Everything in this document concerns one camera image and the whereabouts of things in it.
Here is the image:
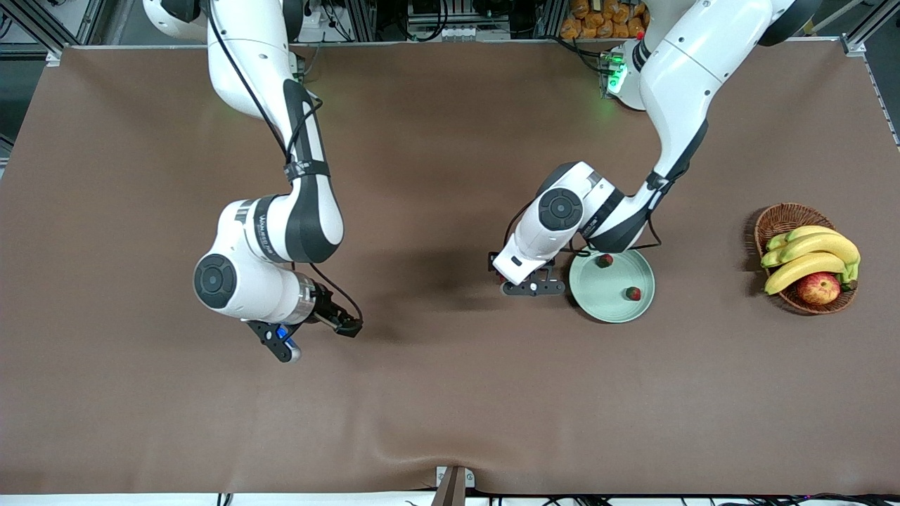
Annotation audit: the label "pale green round plate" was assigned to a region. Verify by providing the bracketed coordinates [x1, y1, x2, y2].
[569, 247, 656, 324]

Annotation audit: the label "brown table mat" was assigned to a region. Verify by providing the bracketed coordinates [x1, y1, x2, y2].
[0, 39, 900, 496]

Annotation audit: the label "grey equipment rack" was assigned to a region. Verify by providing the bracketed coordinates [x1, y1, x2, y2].
[337, 0, 563, 43]

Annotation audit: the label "orange packaged bread pile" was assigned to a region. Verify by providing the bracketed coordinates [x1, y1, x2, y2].
[560, 0, 651, 39]

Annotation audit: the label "brown wicker basket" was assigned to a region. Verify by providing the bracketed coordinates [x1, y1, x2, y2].
[754, 203, 859, 315]

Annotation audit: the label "yellow banana bunch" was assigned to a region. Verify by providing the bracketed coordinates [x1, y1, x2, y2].
[761, 226, 861, 296]

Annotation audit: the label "red apple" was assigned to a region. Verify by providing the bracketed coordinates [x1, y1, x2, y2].
[797, 272, 842, 306]

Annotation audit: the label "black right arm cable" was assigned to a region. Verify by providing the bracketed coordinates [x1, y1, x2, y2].
[204, 0, 364, 324]

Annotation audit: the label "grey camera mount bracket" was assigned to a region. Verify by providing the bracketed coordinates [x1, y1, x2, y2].
[430, 466, 475, 506]

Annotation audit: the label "aluminium frame post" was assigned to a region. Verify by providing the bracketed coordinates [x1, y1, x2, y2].
[842, 0, 900, 57]

